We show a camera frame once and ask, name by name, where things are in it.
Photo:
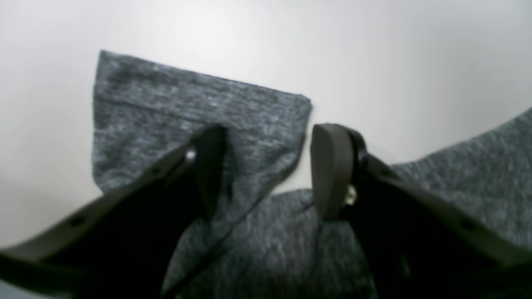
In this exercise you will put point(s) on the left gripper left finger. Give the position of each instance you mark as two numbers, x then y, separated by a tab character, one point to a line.
209	145

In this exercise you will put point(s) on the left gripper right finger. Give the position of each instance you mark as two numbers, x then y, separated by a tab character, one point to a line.
338	155

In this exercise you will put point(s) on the grey t-shirt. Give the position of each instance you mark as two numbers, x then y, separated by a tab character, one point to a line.
265	246

